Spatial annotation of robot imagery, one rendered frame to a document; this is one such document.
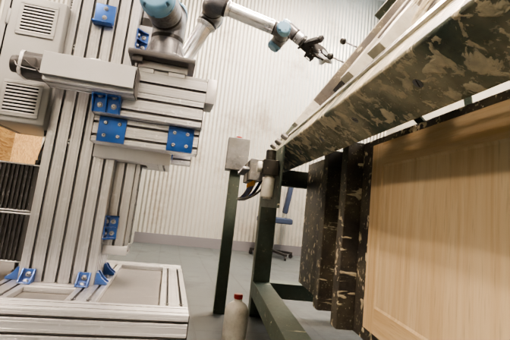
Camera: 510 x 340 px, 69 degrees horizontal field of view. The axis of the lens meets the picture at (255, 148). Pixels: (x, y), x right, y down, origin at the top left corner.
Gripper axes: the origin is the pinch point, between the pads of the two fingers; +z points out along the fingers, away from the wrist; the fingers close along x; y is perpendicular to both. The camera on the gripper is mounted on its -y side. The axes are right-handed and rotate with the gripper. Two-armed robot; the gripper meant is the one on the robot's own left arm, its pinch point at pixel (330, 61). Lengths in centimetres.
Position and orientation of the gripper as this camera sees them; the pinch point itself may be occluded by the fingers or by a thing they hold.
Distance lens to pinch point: 219.8
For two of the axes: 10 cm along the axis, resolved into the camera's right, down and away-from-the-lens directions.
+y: -3.3, 3.9, 8.6
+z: 7.6, 6.5, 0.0
